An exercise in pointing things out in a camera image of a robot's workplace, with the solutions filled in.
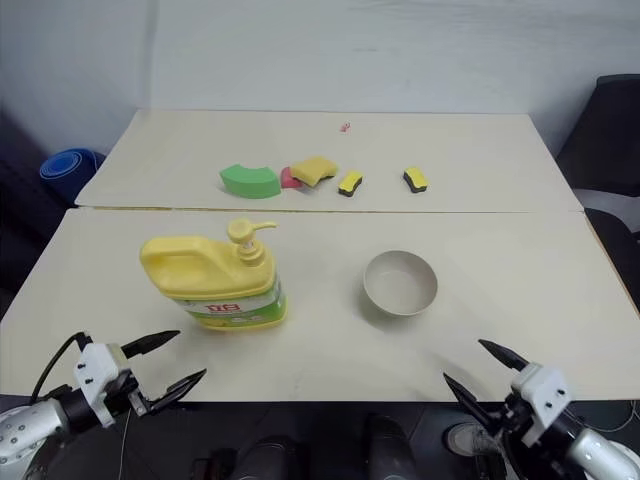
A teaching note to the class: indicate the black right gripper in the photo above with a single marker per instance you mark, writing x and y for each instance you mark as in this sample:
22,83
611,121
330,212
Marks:
512,417

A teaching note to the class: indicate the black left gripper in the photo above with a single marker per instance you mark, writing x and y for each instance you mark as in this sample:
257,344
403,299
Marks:
125,385

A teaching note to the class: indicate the yellow detergent pump bottle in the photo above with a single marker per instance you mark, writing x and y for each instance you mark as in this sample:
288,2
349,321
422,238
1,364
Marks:
215,280

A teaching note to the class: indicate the beige round bowl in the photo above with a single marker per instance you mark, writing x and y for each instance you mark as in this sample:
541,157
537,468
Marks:
400,285

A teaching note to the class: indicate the white sneaker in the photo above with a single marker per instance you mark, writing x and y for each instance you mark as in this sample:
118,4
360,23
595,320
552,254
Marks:
467,440

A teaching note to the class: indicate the green curved sponge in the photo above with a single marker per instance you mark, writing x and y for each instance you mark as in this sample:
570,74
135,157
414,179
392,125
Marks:
249,180

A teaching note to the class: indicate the small yellow black sponge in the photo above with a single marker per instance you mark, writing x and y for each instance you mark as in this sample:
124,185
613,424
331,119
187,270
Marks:
350,182
416,180

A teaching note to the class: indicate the blue rolled mat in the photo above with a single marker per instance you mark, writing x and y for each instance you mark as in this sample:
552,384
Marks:
67,172

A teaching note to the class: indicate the pink sponge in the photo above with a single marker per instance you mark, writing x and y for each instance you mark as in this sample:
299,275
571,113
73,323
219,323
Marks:
289,180

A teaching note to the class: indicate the large yellow sponge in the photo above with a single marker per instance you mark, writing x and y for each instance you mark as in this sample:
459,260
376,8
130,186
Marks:
312,169

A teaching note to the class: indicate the black chair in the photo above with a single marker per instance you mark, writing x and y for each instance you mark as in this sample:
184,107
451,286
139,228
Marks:
607,150

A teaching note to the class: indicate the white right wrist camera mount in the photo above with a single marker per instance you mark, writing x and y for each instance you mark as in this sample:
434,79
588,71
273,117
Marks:
542,387

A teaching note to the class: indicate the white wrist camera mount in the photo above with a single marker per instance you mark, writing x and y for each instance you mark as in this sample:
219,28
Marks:
542,387
97,365

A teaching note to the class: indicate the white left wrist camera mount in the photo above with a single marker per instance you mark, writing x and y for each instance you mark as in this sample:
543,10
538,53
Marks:
97,365

